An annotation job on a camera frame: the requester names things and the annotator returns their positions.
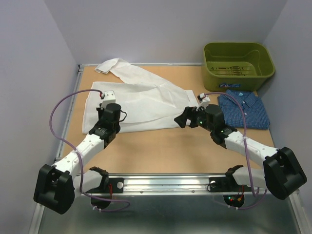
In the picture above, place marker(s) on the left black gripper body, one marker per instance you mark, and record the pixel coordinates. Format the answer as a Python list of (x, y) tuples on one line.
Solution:
[(100, 114)]

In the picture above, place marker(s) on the green plastic tub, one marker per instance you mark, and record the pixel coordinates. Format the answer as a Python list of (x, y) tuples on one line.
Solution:
[(236, 65)]

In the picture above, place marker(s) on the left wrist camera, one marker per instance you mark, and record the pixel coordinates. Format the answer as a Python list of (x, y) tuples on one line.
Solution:
[(107, 97)]

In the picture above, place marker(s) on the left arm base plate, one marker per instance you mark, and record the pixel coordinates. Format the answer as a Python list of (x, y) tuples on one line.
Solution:
[(115, 183)]

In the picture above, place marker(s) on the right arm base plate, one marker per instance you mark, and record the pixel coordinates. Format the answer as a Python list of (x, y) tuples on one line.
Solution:
[(224, 184)]

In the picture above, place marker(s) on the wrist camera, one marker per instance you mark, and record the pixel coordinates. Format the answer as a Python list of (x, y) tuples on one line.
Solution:
[(204, 101), (107, 97)]

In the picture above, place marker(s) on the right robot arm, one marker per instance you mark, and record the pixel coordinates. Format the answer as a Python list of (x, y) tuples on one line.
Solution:
[(281, 173)]

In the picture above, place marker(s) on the white long sleeve shirt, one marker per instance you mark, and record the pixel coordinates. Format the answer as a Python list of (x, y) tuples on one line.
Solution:
[(150, 101)]

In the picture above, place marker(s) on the blue checked folded shirt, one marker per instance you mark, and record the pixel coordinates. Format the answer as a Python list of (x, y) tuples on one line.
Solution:
[(236, 104)]

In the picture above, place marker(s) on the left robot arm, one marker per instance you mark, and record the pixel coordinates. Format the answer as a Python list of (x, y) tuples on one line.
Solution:
[(59, 184)]

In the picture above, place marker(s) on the aluminium side rail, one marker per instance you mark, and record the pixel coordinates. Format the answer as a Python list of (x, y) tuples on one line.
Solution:
[(71, 102)]

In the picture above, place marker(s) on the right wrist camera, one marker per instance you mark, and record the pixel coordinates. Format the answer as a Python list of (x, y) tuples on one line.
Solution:
[(204, 101)]

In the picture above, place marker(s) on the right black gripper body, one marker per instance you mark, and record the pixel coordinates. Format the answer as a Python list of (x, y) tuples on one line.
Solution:
[(202, 123)]

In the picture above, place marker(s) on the aluminium front rail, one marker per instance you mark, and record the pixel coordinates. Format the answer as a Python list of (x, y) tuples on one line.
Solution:
[(152, 184)]

